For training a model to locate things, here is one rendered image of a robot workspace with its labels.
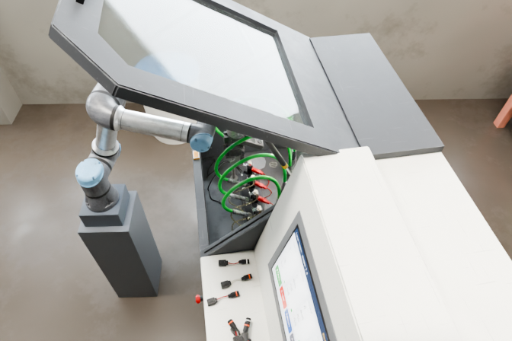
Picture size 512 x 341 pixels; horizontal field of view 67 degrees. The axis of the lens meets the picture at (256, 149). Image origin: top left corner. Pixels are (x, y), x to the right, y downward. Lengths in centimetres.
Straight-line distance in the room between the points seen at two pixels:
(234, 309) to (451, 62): 301
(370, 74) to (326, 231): 78
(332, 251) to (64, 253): 226
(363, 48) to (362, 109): 39
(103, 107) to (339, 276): 98
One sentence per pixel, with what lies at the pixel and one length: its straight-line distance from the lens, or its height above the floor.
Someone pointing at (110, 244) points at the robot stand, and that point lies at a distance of 212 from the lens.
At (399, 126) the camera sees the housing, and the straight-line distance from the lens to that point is 144.
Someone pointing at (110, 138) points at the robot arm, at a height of 122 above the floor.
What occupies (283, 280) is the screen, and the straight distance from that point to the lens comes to 134.
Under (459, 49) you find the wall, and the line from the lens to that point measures 386.
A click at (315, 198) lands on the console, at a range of 111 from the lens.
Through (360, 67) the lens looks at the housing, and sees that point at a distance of 167.
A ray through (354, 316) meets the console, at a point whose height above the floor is 155.
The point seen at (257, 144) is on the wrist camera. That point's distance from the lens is 162.
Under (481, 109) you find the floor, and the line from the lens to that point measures 426.
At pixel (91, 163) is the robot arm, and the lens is 185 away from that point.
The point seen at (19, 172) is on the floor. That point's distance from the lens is 361.
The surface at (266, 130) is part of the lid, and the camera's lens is 108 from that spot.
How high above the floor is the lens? 245
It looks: 48 degrees down
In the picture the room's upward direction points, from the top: 1 degrees clockwise
